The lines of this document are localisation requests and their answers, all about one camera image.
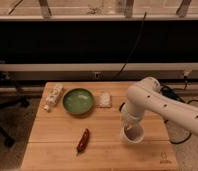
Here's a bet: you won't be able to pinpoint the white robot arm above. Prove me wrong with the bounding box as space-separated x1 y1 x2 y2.
121 77 198 136

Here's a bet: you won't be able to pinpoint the green ceramic bowl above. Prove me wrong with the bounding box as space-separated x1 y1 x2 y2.
62 88 94 116

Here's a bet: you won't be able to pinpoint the black smartphone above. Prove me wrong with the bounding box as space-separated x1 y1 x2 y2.
119 102 125 112

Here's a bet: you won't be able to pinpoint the white sponge block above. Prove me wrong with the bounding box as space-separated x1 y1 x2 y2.
99 93 111 108

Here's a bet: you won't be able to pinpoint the red chili pepper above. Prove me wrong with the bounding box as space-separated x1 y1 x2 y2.
76 128 90 154

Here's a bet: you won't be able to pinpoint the black office chair base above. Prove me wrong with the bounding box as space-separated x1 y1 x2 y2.
0 87 30 149

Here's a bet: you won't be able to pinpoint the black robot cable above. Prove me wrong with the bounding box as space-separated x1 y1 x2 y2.
158 74 198 145

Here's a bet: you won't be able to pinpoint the black hanging cable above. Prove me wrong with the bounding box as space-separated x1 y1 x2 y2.
112 11 148 81

